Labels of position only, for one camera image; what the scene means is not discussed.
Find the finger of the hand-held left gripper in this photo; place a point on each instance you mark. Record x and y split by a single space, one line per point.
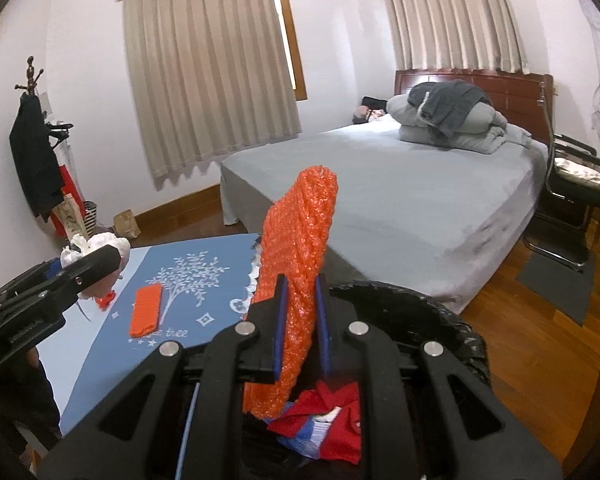
87 272

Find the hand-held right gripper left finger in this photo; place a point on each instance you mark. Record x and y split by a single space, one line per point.
280 332

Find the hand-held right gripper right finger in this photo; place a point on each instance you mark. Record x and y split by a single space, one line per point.
321 332

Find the red cloth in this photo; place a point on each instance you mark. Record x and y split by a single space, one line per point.
340 440

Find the trash bin with black bag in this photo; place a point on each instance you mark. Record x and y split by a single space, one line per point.
430 312

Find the person's left forearm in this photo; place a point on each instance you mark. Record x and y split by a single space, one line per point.
10 400

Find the small red scrap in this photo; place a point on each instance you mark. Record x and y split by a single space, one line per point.
105 300

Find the striped bag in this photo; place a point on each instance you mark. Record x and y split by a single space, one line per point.
90 217

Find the beige tote bag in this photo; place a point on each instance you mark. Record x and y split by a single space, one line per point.
74 217

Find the brown paper bag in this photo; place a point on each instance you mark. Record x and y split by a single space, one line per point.
126 224

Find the red garment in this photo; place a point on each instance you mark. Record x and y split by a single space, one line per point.
60 210

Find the small orange bubble wrap piece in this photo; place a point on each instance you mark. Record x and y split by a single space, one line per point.
146 312

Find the blue printed table cloth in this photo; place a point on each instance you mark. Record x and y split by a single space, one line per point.
200 305

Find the black coat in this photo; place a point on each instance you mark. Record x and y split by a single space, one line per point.
32 165

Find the grey bed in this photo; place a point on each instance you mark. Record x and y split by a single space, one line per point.
405 200

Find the wooden coat rack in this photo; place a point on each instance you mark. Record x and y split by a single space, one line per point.
30 72

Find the dark small bundle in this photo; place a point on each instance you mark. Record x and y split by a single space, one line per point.
367 107

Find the wide beige curtain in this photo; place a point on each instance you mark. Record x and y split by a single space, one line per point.
210 70

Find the grey floor mat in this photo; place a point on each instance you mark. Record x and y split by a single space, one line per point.
557 285

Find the folded grey duvet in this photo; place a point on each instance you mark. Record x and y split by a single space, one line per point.
485 127

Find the dark grey garment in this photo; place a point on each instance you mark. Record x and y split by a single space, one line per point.
450 102

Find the black metal chair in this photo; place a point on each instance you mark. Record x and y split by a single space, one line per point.
575 180

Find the wooden headboard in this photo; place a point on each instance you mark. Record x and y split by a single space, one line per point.
515 95

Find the beige curtain behind headboard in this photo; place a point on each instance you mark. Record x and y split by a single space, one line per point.
455 15

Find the wooden window frame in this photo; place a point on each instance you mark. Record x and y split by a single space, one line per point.
292 35

